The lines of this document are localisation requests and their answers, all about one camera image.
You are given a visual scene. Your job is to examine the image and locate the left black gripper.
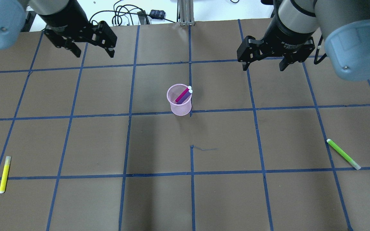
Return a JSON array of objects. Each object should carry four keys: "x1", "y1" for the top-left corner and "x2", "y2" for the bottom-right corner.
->
[{"x1": 36, "y1": 0, "x2": 118, "y2": 58}]

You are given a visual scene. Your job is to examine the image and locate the black power adapter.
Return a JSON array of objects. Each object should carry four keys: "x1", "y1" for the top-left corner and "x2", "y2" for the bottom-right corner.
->
[{"x1": 149, "y1": 9, "x2": 166, "y2": 20}]

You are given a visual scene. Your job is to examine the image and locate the purple pen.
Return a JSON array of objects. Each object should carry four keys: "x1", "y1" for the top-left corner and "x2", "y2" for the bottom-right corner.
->
[{"x1": 177, "y1": 90, "x2": 193, "y2": 104}]

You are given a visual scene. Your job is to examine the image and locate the pink pen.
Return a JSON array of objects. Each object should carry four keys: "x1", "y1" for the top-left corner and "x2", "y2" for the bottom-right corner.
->
[{"x1": 175, "y1": 85, "x2": 191, "y2": 104}]

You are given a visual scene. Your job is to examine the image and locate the yellow pen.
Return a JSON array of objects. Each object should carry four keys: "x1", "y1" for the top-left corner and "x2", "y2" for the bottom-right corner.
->
[{"x1": 0, "y1": 156, "x2": 12, "y2": 193}]

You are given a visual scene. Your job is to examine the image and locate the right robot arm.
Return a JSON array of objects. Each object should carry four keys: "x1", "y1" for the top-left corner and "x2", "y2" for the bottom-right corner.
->
[{"x1": 237, "y1": 0, "x2": 370, "y2": 81}]

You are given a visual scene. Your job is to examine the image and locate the green pen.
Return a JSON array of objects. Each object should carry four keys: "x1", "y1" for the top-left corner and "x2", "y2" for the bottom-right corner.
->
[{"x1": 326, "y1": 139, "x2": 361, "y2": 170}]

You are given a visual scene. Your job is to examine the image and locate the pink mesh cup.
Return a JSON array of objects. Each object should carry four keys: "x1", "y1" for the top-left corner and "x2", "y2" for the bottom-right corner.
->
[{"x1": 166, "y1": 84, "x2": 193, "y2": 116}]

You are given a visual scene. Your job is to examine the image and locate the black cables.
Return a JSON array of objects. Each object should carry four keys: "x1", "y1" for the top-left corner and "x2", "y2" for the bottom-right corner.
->
[{"x1": 89, "y1": 0, "x2": 176, "y2": 27}]

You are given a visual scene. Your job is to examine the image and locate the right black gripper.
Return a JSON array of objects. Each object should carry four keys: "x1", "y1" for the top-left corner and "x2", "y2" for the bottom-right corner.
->
[{"x1": 237, "y1": 19, "x2": 315, "y2": 72}]

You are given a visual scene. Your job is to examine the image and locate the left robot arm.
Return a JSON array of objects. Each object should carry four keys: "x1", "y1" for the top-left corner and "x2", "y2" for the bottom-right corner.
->
[{"x1": 0, "y1": 0, "x2": 117, "y2": 57}]

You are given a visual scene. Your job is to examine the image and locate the aluminium frame post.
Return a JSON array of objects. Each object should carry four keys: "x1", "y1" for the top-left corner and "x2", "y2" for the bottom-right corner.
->
[{"x1": 177, "y1": 0, "x2": 195, "y2": 26}]

